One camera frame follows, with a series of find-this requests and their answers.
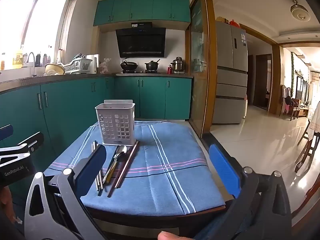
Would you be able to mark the person's left hand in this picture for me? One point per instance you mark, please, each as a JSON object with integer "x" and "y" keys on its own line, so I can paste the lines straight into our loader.
{"x": 4, "y": 196}

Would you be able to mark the yellow bottle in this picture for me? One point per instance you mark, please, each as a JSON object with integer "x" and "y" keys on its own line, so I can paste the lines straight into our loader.
{"x": 18, "y": 58}

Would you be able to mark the clear plastic bag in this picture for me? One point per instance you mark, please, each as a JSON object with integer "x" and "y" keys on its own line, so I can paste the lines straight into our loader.
{"x": 105, "y": 66}

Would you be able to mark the green cabinets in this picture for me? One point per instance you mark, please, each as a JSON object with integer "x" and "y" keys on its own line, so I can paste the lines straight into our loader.
{"x": 70, "y": 100}
{"x": 140, "y": 8}

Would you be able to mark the wooden dining chair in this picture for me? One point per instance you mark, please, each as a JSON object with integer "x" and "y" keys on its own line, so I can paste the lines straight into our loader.
{"x": 308, "y": 147}
{"x": 291, "y": 103}

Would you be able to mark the blue striped cloth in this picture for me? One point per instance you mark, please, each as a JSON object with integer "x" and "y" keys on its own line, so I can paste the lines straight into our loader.
{"x": 162, "y": 155}

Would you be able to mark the white plastic utensil basket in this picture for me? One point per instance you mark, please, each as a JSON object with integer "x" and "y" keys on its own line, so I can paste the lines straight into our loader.
{"x": 112, "y": 115}

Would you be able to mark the steel stock pot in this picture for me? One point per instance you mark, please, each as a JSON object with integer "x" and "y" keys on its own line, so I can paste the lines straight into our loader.
{"x": 178, "y": 65}

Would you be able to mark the silver table knife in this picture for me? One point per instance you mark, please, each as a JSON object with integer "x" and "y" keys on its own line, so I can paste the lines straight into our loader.
{"x": 98, "y": 185}

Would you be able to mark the plain steel spoon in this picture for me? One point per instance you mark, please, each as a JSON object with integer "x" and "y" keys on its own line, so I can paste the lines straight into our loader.
{"x": 107, "y": 173}

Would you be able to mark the black cooking pot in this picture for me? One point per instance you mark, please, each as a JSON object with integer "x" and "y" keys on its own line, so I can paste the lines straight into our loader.
{"x": 152, "y": 66}

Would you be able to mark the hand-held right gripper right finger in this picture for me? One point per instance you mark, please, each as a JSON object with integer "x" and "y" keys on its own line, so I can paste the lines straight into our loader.
{"x": 225, "y": 172}

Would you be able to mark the yellow bowl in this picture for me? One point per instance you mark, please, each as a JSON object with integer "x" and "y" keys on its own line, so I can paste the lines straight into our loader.
{"x": 53, "y": 68}

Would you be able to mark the brown chopstick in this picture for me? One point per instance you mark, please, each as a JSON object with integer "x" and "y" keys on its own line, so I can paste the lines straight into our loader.
{"x": 125, "y": 170}
{"x": 117, "y": 178}

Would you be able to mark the round ceiling lamp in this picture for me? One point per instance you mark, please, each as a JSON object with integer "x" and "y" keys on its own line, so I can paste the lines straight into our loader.
{"x": 300, "y": 11}

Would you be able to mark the gas stove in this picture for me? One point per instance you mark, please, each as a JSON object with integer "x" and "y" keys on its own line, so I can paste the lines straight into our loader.
{"x": 141, "y": 72}

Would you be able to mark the kitchen window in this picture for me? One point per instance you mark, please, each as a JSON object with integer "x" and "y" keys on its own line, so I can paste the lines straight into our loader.
{"x": 32, "y": 17}

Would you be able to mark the dark bottle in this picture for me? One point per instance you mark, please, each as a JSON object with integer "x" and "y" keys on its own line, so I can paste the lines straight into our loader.
{"x": 38, "y": 60}
{"x": 45, "y": 60}

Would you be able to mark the white dish rack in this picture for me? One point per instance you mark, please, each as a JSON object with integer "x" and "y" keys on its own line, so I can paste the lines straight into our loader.
{"x": 77, "y": 66}

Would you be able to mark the black wok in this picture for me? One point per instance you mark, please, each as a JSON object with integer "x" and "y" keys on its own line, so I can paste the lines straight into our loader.
{"x": 128, "y": 65}

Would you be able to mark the white jug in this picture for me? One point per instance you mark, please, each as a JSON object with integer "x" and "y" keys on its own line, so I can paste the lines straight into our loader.
{"x": 94, "y": 63}

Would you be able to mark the steel faucet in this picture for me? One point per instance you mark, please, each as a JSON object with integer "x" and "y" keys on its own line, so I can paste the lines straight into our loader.
{"x": 33, "y": 62}

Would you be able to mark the black range hood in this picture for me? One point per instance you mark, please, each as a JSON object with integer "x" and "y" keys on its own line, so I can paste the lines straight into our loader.
{"x": 141, "y": 42}

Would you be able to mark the orange bottle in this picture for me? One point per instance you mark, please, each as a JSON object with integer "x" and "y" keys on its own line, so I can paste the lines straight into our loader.
{"x": 2, "y": 63}

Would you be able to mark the dark wooden table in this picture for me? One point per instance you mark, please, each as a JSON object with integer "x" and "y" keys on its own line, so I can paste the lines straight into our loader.
{"x": 150, "y": 218}

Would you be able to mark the green lower cabinets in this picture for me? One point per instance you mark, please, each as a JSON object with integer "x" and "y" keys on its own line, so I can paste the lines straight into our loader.
{"x": 70, "y": 100}

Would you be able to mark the red bottle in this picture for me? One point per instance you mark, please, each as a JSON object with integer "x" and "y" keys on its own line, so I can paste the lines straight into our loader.
{"x": 169, "y": 69}

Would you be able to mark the silver refrigerator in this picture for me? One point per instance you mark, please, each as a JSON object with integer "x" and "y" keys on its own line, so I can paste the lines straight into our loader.
{"x": 230, "y": 80}

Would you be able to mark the wooden glass sliding door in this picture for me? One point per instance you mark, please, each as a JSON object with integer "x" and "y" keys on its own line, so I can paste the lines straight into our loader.
{"x": 198, "y": 67}

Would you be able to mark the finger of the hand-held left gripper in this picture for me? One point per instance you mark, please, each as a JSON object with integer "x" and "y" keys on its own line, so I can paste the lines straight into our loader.
{"x": 33, "y": 140}
{"x": 5, "y": 132}

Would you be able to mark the green upper cabinets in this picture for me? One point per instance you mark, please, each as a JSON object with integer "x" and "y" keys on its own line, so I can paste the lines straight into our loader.
{"x": 140, "y": 8}

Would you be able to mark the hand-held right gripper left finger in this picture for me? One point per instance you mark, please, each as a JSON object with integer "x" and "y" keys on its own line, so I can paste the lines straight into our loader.
{"x": 91, "y": 172}

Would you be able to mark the person's right hand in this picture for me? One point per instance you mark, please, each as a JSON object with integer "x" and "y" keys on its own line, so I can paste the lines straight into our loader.
{"x": 171, "y": 236}

